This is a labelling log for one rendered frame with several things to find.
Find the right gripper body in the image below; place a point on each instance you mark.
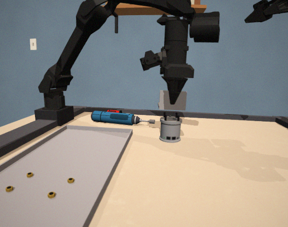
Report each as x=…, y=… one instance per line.
x=265, y=4

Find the grey cylindrical module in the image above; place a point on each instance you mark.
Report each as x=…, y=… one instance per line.
x=170, y=128

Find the grey metal bracket with holes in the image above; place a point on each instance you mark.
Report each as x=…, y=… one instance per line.
x=164, y=101

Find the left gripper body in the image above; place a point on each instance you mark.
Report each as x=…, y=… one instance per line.
x=177, y=67

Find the blue cordless screwdriver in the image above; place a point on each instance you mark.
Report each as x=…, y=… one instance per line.
x=118, y=118

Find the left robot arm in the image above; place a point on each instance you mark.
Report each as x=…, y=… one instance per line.
x=204, y=28

